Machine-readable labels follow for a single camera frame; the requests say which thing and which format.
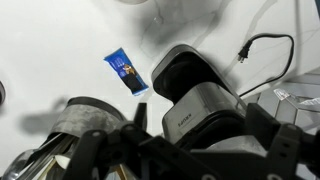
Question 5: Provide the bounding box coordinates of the black cord with plug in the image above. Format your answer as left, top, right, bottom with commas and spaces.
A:
237, 32, 296, 98

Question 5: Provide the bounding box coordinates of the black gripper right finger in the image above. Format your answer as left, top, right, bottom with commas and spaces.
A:
245, 102, 320, 180

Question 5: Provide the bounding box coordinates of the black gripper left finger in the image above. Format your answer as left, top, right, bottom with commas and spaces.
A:
61, 101, 214, 180

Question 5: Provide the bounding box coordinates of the blue snack packet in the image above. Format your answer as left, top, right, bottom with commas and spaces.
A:
103, 47, 150, 97

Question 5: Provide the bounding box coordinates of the steel utensil holder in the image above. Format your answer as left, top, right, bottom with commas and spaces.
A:
46, 95, 128, 180

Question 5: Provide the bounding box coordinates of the metal ladle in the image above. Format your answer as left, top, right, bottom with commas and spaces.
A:
0, 132, 78, 180

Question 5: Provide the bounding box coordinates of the black silver coffee maker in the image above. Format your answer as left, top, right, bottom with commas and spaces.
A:
150, 44, 249, 148

